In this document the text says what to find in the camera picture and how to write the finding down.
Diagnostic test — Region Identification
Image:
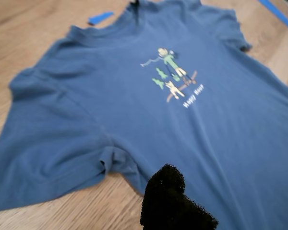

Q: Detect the blue printed T-shirt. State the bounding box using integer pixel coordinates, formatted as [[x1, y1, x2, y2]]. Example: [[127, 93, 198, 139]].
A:
[[0, 0, 288, 230]]

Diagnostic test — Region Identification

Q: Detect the long blue tape strip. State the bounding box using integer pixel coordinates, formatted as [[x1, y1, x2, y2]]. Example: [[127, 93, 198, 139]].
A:
[[258, 0, 288, 35]]

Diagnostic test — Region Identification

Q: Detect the small blue tape piece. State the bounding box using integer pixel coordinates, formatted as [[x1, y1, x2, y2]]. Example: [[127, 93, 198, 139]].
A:
[[87, 11, 115, 26]]

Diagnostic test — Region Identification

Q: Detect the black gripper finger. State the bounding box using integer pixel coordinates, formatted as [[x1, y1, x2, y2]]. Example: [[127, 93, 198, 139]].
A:
[[180, 195, 219, 230], [139, 163, 187, 230]]

